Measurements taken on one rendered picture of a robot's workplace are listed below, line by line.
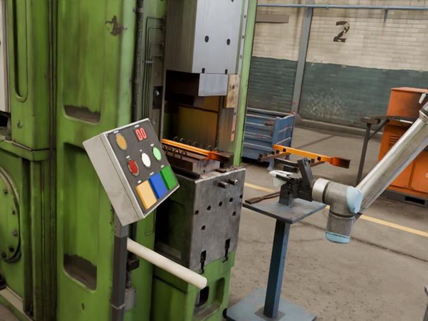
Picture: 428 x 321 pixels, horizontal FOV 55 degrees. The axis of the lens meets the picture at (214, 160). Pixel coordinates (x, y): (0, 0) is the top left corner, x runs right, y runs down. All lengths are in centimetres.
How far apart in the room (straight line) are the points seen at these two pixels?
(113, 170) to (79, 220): 87
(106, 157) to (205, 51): 73
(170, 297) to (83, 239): 51
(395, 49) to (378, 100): 103
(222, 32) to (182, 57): 22
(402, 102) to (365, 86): 427
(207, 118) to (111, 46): 73
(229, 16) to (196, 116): 61
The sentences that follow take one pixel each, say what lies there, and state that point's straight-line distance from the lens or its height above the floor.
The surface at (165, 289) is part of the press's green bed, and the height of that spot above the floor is 32.
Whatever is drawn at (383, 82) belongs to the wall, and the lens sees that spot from 929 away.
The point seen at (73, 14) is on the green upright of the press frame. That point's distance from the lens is 198.
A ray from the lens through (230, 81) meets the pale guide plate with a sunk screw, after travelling 215.
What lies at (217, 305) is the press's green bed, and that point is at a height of 16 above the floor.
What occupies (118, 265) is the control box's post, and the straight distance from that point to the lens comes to 156.
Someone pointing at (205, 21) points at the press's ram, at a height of 157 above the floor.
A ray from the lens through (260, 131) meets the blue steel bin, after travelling 564.
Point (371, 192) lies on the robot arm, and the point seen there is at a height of 99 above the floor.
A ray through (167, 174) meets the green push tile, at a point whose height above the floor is 102.
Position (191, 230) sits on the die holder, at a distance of 187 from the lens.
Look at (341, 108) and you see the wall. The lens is 951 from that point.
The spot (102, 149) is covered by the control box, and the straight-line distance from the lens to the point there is 126.
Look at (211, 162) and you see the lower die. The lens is 193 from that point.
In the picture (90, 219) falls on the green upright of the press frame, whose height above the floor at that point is 66.
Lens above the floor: 145
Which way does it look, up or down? 14 degrees down
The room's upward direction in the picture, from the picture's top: 5 degrees clockwise
